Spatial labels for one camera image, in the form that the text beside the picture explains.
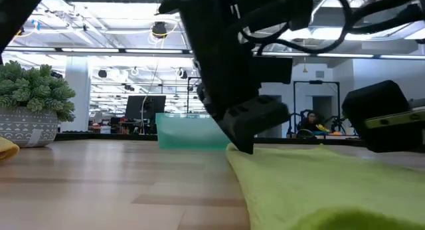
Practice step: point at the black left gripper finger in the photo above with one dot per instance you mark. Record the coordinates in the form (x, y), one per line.
(255, 117)

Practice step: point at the green translucent plastic bin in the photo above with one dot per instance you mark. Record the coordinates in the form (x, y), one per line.
(186, 130)

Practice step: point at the lime green microfiber towel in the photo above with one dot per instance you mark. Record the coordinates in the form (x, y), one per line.
(315, 190)

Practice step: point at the black background robot arm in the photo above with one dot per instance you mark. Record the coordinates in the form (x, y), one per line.
(335, 122)

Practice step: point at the yellow microfiber towel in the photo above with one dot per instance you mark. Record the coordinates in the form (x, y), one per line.
(6, 150)

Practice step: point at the person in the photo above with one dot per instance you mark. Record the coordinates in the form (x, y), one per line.
(312, 120)

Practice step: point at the yellow hanging pendant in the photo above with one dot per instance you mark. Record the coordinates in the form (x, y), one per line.
(304, 69)

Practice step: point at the black computer monitor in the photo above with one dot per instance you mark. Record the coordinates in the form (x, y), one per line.
(136, 107)

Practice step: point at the artificial succulent in patterned pot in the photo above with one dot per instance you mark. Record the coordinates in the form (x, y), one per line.
(30, 90)

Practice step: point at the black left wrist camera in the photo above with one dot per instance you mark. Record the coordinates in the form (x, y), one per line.
(274, 69)

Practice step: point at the black overhead camera unit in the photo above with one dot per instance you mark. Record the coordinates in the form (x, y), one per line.
(159, 30)

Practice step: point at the black aluminium table frame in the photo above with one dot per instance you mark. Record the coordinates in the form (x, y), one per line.
(99, 136)

